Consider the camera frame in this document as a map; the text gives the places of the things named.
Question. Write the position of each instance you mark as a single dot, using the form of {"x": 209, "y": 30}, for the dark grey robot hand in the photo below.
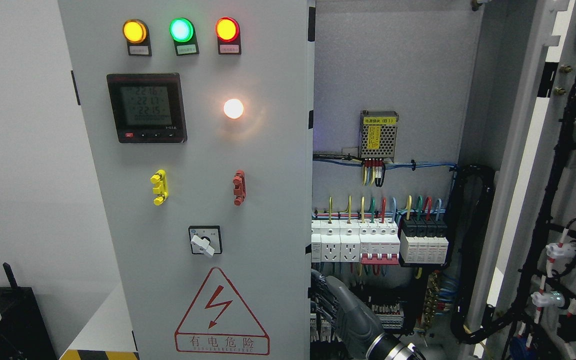
{"x": 353, "y": 322}

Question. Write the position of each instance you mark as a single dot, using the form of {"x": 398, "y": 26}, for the grey cabinet door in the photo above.
{"x": 264, "y": 240}
{"x": 520, "y": 139}

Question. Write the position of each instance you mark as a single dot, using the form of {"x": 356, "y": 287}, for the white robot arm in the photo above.
{"x": 389, "y": 347}

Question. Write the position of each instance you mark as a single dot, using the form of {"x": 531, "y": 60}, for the row of relay modules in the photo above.
{"x": 391, "y": 316}

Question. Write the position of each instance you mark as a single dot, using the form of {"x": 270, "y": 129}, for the brass terminal bar right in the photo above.
{"x": 430, "y": 302}

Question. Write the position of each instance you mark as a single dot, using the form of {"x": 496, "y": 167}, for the white socket modules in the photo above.
{"x": 335, "y": 241}

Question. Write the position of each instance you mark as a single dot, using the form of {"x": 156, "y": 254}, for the red four pole breaker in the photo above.
{"x": 379, "y": 243}

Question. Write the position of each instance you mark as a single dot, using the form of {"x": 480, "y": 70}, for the black white surge protector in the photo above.
{"x": 423, "y": 242}

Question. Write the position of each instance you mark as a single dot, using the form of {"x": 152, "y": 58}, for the red electric hazard sticker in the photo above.
{"x": 219, "y": 321}

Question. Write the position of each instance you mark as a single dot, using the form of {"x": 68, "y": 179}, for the red terminal connector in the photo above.
{"x": 239, "y": 187}

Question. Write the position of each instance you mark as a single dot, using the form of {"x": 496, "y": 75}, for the metal mesh power supply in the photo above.
{"x": 378, "y": 134}

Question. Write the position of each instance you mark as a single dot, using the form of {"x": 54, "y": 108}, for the yellow terminal connector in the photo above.
{"x": 160, "y": 187}

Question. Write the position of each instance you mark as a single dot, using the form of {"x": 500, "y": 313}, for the white glowing indicator lamp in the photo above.
{"x": 233, "y": 108}

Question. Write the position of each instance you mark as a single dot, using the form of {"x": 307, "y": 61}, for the black digital power meter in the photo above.
{"x": 147, "y": 107}

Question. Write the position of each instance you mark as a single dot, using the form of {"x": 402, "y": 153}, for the red indicator light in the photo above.
{"x": 228, "y": 34}

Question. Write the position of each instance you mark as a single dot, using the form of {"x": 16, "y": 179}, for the black box with antenna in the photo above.
{"x": 23, "y": 333}

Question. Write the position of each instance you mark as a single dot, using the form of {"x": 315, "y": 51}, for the green indicator light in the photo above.
{"x": 182, "y": 31}

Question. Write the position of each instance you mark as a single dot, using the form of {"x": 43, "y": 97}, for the yellow indicator light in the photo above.
{"x": 137, "y": 37}

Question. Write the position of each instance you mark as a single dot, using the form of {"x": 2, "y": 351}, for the white rotary selector switch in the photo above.
{"x": 205, "y": 240}

